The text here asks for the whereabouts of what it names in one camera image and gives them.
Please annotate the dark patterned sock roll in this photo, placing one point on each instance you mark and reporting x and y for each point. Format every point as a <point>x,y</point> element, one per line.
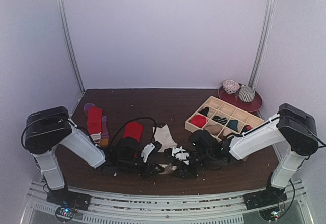
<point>246,128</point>

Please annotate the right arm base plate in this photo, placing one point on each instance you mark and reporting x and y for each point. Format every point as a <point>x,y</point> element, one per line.
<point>264,198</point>

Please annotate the wooden compartment organiser box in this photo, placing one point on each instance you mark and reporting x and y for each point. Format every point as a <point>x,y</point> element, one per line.
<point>210,148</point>

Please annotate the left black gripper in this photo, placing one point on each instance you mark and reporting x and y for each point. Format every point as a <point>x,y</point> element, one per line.
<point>149,171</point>

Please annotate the left aluminium frame post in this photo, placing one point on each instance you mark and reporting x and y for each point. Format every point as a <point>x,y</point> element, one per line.
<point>69,45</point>

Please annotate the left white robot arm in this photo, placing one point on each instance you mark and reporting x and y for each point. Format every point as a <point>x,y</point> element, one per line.
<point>51,127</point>

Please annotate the teal sock roll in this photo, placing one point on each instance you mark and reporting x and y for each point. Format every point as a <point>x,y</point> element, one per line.
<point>233,125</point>

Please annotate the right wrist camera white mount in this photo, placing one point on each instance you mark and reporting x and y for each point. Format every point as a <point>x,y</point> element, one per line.
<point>181,154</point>

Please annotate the dark red round plate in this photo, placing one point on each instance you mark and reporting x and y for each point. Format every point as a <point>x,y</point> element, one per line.
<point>234,99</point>

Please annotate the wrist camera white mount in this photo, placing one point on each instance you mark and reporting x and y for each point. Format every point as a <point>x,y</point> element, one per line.
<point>147,150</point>
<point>181,154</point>

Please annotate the aluminium frame post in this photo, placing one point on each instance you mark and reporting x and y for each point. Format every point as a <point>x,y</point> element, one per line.
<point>69,45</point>
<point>262,45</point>

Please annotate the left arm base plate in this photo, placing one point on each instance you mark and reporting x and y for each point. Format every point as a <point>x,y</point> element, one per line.
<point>70,199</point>

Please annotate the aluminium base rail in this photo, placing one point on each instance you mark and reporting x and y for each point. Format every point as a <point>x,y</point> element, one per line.
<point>106,207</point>

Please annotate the red sock with striped cuff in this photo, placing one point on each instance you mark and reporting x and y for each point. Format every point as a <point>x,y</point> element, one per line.
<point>94,123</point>

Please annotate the black sock in box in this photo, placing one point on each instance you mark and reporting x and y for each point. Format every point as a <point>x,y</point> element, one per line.
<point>205,111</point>

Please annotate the purple orange striped sock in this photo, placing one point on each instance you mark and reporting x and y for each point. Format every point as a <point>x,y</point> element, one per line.
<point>105,134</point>

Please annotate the patterned white bowl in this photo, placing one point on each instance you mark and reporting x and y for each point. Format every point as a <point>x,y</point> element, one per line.
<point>230,86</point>

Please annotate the striped grey cup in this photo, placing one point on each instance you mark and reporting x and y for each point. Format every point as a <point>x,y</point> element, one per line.
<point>246,94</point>

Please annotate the rolled red sock in box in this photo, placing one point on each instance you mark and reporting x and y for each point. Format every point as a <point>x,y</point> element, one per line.
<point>198,121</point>

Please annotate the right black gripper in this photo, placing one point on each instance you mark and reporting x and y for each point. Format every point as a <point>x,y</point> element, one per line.
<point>184,165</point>

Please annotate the cream sock with brown toe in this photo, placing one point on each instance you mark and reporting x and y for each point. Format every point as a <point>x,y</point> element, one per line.
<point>163,135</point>

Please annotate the black white striped sock roll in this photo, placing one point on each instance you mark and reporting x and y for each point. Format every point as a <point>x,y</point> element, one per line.
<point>220,120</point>

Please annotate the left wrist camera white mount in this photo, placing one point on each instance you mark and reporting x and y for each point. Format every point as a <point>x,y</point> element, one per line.
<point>147,150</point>

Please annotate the red sock near centre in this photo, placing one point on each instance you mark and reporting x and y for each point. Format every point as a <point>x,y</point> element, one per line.
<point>133,130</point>

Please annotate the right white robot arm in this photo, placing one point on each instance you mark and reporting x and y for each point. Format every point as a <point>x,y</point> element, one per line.
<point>290,124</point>

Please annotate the right aluminium frame post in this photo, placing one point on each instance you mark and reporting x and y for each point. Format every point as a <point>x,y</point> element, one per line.
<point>262,45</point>

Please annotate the tan sock roll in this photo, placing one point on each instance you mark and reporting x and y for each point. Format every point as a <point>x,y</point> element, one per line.
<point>213,129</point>

